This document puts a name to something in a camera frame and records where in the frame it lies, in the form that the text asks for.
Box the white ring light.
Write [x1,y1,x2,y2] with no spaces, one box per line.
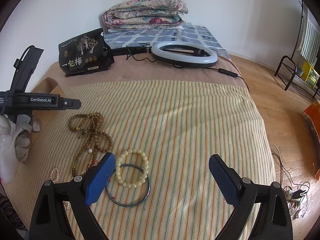
[150,41,218,68]

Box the thin blue bangle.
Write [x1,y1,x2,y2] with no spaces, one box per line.
[105,164,151,208]

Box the black metal rack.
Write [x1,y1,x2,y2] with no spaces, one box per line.
[274,2,319,101]

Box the ring light cable with switch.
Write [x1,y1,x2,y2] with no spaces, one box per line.
[126,44,251,92]

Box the folded floral quilt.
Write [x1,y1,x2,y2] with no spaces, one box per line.
[103,0,189,30]

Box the left hand white glove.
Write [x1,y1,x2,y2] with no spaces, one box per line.
[1,114,42,184]

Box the long brown wooden bead necklace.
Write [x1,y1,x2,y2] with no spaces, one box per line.
[71,112,114,177]

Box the cream yellow bead bracelet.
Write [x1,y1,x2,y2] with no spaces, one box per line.
[115,148,150,189]

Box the cardboard box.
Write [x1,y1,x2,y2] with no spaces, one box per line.
[30,77,66,143]

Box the power strip with cables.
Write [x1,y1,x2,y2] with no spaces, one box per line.
[270,144,314,220]

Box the orange bag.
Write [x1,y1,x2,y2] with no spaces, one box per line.
[303,100,320,138]

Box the small white pearl bracelet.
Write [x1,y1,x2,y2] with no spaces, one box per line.
[49,167,60,183]

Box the brown blanket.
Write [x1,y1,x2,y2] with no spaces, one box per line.
[32,55,247,92]

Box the yellow green box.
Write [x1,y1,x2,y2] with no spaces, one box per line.
[301,61,319,88]

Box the striped yellow towel mat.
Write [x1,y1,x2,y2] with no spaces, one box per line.
[3,80,275,239]

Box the small brown bead bracelet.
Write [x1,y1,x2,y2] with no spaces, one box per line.
[68,114,89,138]

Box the black snack bag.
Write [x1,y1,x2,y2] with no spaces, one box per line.
[58,28,114,77]

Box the blue checkered bed sheet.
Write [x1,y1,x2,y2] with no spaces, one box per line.
[104,24,230,58]

